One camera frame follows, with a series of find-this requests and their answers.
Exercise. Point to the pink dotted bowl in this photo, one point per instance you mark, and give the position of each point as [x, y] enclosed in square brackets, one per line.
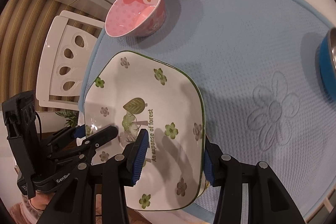
[123, 16]

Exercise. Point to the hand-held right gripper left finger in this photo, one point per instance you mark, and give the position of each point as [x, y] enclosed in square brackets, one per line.
[139, 158]

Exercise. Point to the blue steel bowl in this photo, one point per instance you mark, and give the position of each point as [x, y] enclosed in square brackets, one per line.
[325, 61]

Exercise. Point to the blue leaf print ceramic bowl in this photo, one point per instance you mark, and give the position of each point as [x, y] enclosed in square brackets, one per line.
[206, 185]

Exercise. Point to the white chair with teardrop holes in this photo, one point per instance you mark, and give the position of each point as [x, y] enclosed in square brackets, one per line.
[52, 56]

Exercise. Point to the white hexagonal tree print plate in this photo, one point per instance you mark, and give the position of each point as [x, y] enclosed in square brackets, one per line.
[157, 98]

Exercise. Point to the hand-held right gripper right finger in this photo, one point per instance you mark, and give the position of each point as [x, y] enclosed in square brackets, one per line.
[210, 169]

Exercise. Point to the light blue quilted mat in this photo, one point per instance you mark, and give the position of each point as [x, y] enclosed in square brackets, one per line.
[236, 43]

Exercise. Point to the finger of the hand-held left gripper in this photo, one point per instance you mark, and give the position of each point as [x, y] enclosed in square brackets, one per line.
[78, 131]
[105, 134]

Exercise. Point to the green plant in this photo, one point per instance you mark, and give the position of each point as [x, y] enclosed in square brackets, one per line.
[68, 116]

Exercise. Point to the striped tan rug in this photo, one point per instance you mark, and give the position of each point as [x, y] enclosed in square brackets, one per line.
[26, 43]

